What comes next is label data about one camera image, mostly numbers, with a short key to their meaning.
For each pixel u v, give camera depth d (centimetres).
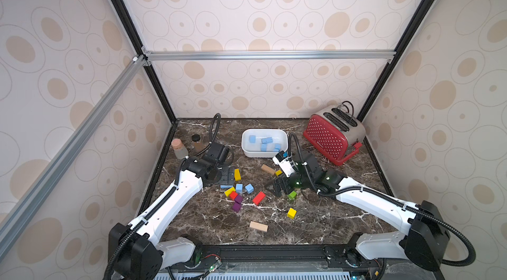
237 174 96
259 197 89
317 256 76
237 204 85
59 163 52
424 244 39
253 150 105
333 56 171
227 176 71
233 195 88
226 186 92
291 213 83
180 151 97
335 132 91
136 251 38
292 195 87
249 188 90
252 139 110
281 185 68
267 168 97
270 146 107
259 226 81
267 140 110
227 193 90
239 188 90
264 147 106
